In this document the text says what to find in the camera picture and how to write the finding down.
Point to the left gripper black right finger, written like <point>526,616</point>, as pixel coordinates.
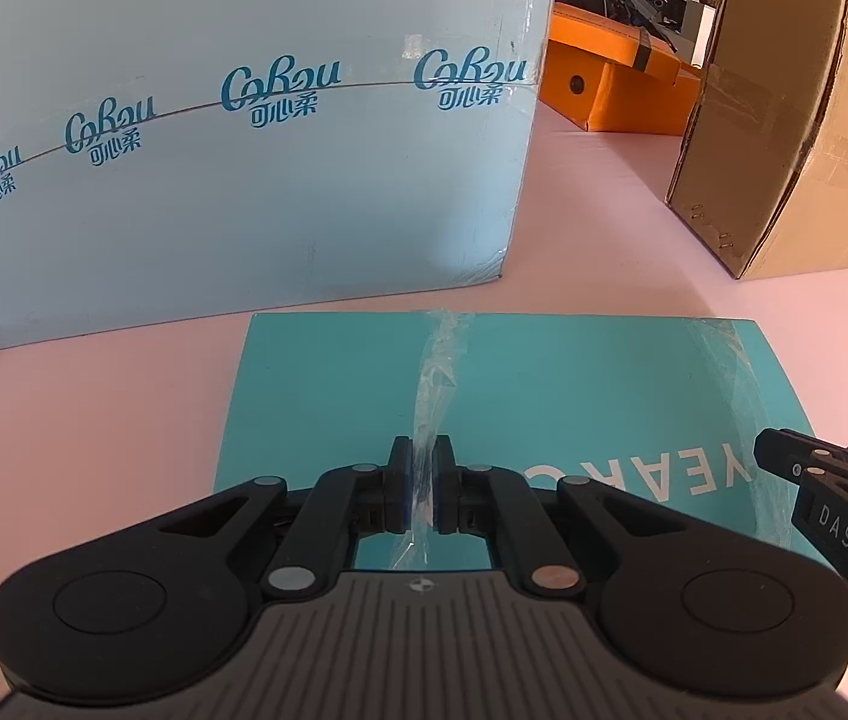
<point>690,604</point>

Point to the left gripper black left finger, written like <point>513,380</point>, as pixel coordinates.
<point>155,607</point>

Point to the clear plastic wrap strip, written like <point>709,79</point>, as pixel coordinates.
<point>436,388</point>

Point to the brown cardboard box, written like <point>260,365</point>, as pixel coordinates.
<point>762,177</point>

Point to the large light blue carton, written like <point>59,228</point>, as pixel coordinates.
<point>168,159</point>

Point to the orange box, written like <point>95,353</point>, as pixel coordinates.
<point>608,77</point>

